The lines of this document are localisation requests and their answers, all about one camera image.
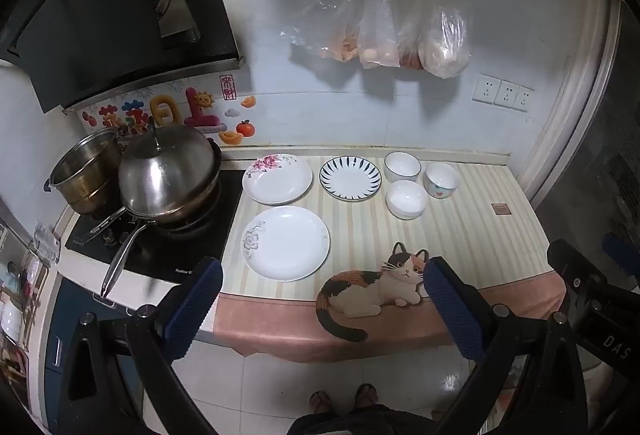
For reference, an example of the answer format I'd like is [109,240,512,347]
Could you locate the black range hood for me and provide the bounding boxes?
[0,0,246,113]

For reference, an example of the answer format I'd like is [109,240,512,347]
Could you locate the white wall socket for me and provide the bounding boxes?
[472,74,501,106]
[512,85,535,113]
[494,80,519,108]

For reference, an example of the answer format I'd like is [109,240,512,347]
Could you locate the colourful wall stickers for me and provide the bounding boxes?
[82,75,258,147]

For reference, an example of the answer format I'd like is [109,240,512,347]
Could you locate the person's dark clothing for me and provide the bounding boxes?
[289,404,437,435]

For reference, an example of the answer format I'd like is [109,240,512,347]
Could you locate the clear plastic bag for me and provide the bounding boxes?
[280,0,362,63]
[357,0,403,70]
[417,0,473,80]

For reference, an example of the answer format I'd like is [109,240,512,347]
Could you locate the white plate with pink flowers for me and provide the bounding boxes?
[242,154,314,205]

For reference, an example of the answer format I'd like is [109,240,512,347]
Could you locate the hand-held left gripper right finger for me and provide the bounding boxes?
[424,256,601,435]

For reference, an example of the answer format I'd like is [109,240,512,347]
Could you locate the white bowl with blue rim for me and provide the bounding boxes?
[424,162,461,200]

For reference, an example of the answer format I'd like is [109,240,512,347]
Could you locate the striped cat print table cloth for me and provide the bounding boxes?
[212,155,568,363]

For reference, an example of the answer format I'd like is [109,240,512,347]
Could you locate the white bowl with red flowers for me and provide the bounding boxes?
[386,180,429,220]

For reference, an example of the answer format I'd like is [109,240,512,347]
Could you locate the clear plastic packet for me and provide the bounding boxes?
[32,222,62,264]

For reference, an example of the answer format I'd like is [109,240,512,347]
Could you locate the steel wok lid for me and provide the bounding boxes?
[117,124,221,216]

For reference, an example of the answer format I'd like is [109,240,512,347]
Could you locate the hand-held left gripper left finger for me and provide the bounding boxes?
[50,256,224,435]

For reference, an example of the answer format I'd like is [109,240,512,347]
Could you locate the white plate with grey flower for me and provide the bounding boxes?
[242,206,331,282]

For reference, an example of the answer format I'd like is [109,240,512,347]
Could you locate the white bowl with dark rim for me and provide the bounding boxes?
[384,152,422,183]

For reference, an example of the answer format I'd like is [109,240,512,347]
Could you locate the steel wok with long handle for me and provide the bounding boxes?
[100,150,223,298]

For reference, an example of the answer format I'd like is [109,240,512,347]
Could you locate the person's left foot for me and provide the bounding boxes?
[309,391,333,415]

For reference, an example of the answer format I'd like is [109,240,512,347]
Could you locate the white plate with blue stripes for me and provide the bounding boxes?
[319,156,383,202]

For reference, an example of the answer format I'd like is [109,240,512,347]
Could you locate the black cooktop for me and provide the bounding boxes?
[64,170,246,283]

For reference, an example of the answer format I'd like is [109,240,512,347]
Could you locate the white door frame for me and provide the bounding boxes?
[520,0,623,206]

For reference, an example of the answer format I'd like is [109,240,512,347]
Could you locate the blue cabinet door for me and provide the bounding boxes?
[44,277,146,435]

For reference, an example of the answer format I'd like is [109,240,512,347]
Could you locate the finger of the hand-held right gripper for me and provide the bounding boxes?
[547,239,608,296]
[602,233,640,278]

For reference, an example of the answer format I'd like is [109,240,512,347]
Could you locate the steel stock pot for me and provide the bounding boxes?
[44,128,123,216]

